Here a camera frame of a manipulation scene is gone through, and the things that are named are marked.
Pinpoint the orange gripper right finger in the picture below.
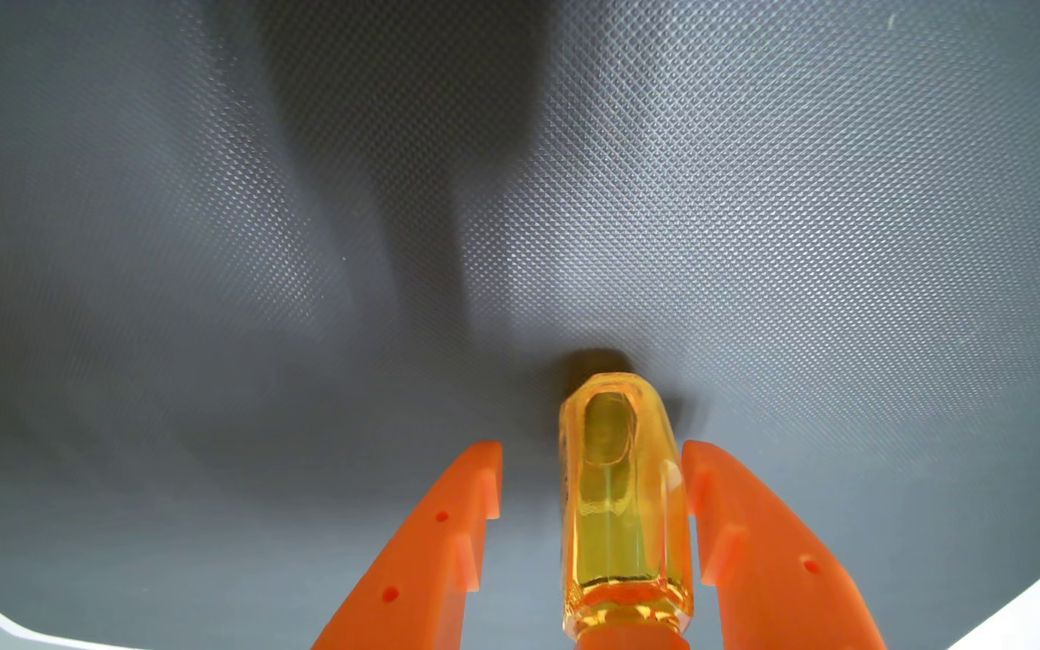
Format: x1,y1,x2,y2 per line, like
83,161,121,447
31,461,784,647
681,439,888,650

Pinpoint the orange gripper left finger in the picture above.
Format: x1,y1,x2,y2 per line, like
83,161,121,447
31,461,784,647
311,441,505,650

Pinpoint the amber eyedrops bottle orange cap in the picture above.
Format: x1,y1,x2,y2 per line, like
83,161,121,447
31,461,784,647
559,372,695,650

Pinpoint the grey textured desk mat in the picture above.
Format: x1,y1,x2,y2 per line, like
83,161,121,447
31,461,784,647
0,0,1040,650

